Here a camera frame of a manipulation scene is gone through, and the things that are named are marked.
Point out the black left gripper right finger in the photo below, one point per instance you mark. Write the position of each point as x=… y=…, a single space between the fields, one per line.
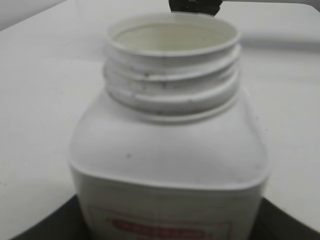
x=274 y=224

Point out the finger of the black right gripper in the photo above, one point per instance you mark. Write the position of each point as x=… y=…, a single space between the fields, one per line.
x=207 y=7

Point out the white yili changqing yogurt bottle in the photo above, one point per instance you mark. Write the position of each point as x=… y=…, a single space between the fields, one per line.
x=170 y=149

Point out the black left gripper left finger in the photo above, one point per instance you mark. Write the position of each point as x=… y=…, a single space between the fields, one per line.
x=66 y=223

